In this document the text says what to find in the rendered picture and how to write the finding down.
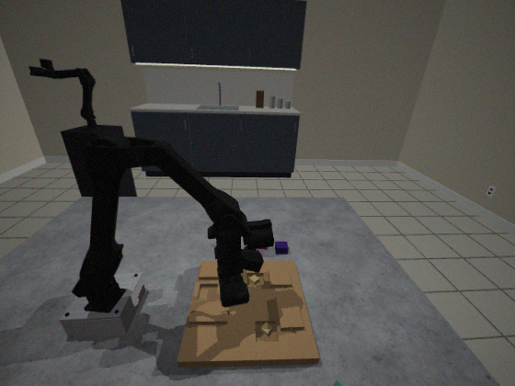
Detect tan wooden puzzle board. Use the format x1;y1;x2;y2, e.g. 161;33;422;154
177;260;319;368

